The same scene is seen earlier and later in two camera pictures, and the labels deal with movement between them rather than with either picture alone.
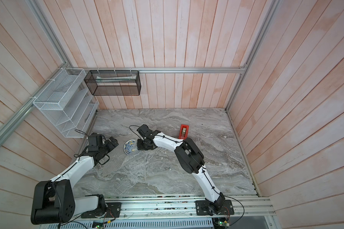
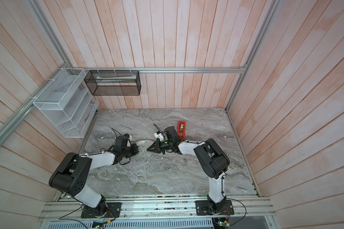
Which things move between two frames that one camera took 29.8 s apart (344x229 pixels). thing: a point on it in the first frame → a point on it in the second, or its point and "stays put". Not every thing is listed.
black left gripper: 114,141 → 135,147
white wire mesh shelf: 68,102 stays put
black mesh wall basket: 113,82 stays put
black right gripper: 140,147 → 157,146
